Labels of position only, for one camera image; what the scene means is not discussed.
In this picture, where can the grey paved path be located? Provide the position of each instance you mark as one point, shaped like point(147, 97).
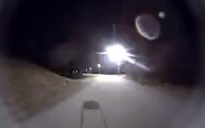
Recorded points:
point(123, 100)

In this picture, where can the manhole cover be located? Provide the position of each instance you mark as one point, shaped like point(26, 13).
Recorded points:
point(91, 105)

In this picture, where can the street lamp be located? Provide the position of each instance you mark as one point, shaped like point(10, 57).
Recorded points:
point(117, 53)

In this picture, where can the dry grass slope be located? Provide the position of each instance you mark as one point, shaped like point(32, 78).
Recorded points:
point(33, 86)

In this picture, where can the row of distant street lamps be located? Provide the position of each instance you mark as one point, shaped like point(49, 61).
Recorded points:
point(91, 69)

